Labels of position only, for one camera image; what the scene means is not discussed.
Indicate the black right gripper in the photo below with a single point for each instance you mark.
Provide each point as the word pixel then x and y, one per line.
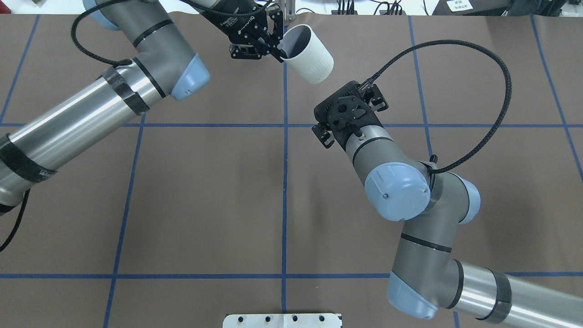
pixel 319 135

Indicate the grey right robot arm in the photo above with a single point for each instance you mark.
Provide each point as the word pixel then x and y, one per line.
pixel 424 276

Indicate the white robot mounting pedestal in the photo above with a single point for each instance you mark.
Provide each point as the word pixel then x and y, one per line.
pixel 284 320

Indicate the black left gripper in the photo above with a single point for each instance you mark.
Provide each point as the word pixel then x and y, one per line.
pixel 228 20

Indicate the aluminium frame post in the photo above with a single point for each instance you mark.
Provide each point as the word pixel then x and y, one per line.
pixel 288 8

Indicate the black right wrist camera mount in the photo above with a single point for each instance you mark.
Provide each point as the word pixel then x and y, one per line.
pixel 348 114

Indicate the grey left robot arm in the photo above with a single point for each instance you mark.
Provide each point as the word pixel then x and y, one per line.
pixel 166 65

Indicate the white HOME mug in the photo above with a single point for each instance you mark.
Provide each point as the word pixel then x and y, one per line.
pixel 306 54

